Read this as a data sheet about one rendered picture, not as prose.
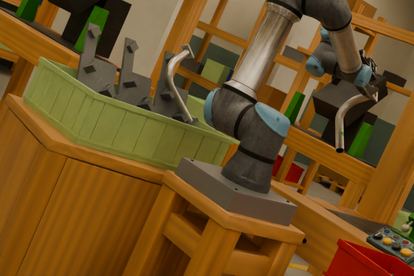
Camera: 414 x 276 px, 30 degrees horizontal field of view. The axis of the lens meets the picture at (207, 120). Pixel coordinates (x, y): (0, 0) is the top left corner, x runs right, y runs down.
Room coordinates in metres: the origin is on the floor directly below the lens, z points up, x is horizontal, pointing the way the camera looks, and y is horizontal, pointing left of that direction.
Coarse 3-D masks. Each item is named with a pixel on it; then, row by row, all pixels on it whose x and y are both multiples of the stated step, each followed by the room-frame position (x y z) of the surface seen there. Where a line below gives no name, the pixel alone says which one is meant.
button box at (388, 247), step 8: (384, 232) 2.25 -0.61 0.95; (392, 232) 2.25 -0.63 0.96; (368, 240) 2.23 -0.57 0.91; (376, 240) 2.22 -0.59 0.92; (392, 240) 2.22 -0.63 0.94; (400, 240) 2.22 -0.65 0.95; (384, 248) 2.19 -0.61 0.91; (392, 248) 2.18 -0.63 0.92; (400, 248) 2.18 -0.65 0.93; (408, 248) 2.18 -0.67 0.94; (400, 256) 2.15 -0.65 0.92; (408, 256) 2.15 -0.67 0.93; (408, 264) 2.14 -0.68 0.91
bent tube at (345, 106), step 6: (354, 96) 2.91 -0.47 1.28; (360, 96) 2.89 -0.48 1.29; (372, 96) 2.85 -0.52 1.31; (348, 102) 2.90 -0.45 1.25; (354, 102) 2.90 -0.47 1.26; (360, 102) 2.90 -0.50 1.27; (342, 108) 2.90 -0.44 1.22; (348, 108) 2.90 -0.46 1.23; (336, 114) 2.90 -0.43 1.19; (342, 114) 2.89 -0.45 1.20; (336, 120) 2.87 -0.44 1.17; (342, 120) 2.87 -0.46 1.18; (336, 126) 2.85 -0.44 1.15; (342, 126) 2.84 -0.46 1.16; (336, 132) 2.82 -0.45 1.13; (336, 138) 2.80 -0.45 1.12; (342, 138) 2.80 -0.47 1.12; (336, 144) 2.78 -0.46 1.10; (342, 144) 2.77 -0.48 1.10; (336, 150) 2.78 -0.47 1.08; (342, 150) 2.78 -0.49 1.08
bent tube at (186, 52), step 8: (184, 48) 2.91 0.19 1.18; (176, 56) 2.86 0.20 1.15; (184, 56) 2.88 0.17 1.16; (192, 56) 2.90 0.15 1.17; (168, 64) 2.84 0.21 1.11; (176, 64) 2.85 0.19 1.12; (168, 72) 2.83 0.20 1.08; (168, 80) 2.82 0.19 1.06; (168, 88) 2.83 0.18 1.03; (176, 96) 2.84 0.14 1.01; (176, 104) 2.86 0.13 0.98; (184, 112) 2.87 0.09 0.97; (192, 120) 2.89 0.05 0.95
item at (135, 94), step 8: (128, 40) 2.77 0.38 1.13; (128, 48) 2.76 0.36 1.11; (136, 48) 2.77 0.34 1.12; (128, 56) 2.76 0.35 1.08; (128, 64) 2.76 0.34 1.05; (120, 72) 2.73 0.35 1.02; (128, 72) 2.75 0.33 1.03; (120, 80) 2.72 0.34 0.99; (144, 80) 2.81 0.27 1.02; (120, 88) 2.71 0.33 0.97; (128, 88) 2.74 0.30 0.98; (136, 88) 2.77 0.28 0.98; (144, 88) 2.81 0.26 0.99; (128, 96) 2.74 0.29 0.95; (136, 96) 2.77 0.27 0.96; (144, 96) 2.80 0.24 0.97; (136, 104) 2.76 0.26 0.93
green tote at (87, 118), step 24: (48, 72) 2.59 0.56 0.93; (72, 72) 2.74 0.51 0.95; (24, 96) 2.65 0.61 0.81; (48, 96) 2.54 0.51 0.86; (72, 96) 2.44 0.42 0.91; (96, 96) 2.35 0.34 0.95; (48, 120) 2.50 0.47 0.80; (72, 120) 2.40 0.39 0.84; (96, 120) 2.38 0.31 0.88; (120, 120) 2.43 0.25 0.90; (144, 120) 2.49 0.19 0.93; (168, 120) 2.54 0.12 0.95; (96, 144) 2.40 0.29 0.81; (120, 144) 2.46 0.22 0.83; (144, 144) 2.52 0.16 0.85; (168, 144) 2.58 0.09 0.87; (192, 144) 2.64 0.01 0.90; (216, 144) 2.71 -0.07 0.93; (168, 168) 2.61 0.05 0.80
